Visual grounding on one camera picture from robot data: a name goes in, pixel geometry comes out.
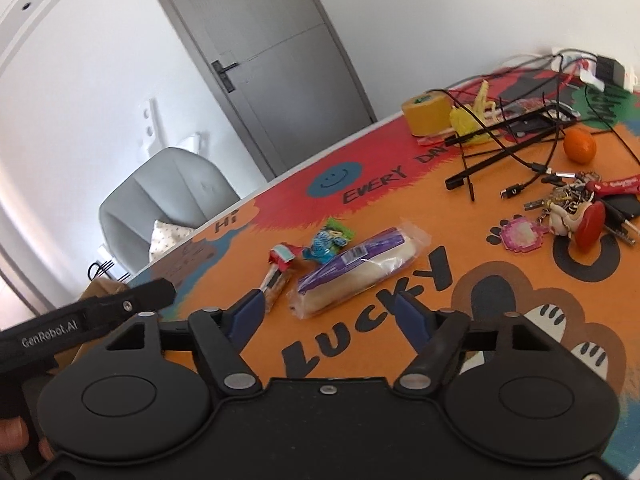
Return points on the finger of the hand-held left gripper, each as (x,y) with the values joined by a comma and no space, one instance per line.
(145,297)

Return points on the red white candy packet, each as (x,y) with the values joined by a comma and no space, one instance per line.
(286,256)

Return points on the person's left hand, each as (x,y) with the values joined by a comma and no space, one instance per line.
(12,432)

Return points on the red pocket tool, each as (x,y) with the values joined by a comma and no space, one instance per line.
(615,186)

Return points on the grey door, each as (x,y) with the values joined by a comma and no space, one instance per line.
(270,35)

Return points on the black key fob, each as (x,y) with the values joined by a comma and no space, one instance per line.
(625,212)

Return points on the yellow tape roll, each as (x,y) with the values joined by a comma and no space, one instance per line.
(427,112)

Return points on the yellow crinkled toy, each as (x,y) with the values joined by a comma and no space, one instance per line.
(467,125)

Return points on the black metal rack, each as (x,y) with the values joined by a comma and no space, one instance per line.
(102,269)

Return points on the colourful printed table mat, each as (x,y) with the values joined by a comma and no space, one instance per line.
(450,200)

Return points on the long snack stick packet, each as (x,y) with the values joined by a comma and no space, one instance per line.
(274,287)

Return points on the purple white bread packet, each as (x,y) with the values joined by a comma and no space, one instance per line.
(350,270)

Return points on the black folding stand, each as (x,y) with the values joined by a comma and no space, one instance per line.
(480,170)

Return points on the dark flat device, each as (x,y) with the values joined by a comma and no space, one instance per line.
(530,124)

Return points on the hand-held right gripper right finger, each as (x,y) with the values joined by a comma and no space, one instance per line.
(412,317)

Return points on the orange fruit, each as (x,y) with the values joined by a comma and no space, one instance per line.
(580,145)

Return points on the pale yellow hand-shaped toy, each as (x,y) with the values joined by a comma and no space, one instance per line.
(484,97)

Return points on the metal key bunch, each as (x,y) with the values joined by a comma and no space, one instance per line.
(565,195)

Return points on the white power strip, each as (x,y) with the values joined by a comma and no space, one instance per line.
(630,80)

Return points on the white wall socket panel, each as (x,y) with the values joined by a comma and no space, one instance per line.
(149,122)

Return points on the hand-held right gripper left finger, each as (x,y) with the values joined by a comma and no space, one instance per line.
(247,310)

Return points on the pink pixel bead charm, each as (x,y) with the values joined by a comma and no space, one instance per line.
(522,234)

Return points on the grey armchair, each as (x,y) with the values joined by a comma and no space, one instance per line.
(165,180)

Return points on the black charger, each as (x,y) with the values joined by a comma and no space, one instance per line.
(610,69)

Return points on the brown cardboard box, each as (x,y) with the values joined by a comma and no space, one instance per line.
(105,287)

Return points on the white patterned pillow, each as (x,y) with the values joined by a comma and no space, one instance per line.
(170,240)

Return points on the blue green candy packet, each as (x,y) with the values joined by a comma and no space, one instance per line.
(327,242)

